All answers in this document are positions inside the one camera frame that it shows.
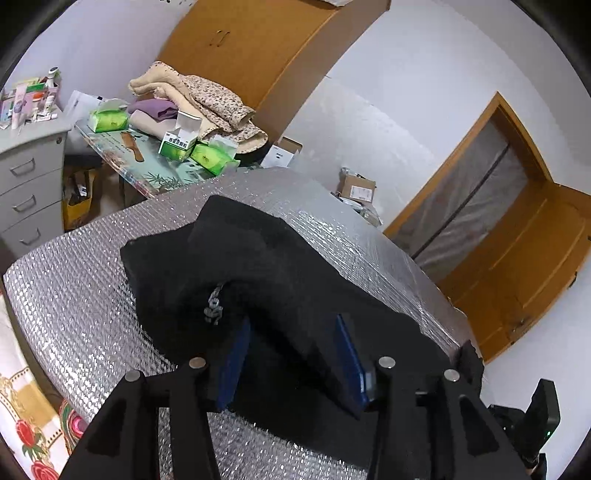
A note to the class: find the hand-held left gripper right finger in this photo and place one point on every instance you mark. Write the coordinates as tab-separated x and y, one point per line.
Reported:
352	369

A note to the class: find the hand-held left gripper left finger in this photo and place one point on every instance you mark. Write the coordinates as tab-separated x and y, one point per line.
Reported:
235	364

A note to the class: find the black garment with white print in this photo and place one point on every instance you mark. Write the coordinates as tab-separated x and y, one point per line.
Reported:
286	286

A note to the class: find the wooden door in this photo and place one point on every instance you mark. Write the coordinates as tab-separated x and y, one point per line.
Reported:
531	263

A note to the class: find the pile of plastic packets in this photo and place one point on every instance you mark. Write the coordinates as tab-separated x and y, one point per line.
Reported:
369	214

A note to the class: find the silver quilted foil mat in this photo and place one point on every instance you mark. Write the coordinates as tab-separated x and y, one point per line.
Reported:
83	295

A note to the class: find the brown cardboard box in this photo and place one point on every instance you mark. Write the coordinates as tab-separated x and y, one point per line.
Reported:
358	187

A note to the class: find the translucent zipper door curtain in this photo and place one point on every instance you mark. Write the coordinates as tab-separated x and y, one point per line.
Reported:
471	203

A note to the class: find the green tissue pack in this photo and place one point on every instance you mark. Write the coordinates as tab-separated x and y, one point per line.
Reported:
110	120
213	157

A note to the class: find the floral bed sheet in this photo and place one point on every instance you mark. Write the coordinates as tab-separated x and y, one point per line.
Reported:
27	415

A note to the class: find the open white box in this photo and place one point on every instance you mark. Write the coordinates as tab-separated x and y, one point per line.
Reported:
279	154

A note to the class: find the patterned glass table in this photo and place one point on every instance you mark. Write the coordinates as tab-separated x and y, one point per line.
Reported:
138	173

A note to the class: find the yellow bag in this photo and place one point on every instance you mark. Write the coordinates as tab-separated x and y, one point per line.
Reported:
78	203

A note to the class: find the white green medicine box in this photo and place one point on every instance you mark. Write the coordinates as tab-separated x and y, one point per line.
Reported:
178	141

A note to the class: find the wooden hair brush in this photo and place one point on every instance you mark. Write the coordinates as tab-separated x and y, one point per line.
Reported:
134	147

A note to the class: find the purple cloth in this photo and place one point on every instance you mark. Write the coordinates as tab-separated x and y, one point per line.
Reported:
154	108

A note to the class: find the beige floral blanket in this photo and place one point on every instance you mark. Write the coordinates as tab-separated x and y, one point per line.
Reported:
207	97

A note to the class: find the grey drawer cabinet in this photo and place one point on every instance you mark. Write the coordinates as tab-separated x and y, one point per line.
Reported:
27	184

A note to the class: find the wooden wardrobe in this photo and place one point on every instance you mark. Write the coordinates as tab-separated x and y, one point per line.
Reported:
268	41

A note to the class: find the wooden door frame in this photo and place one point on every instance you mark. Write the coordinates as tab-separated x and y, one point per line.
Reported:
489	134

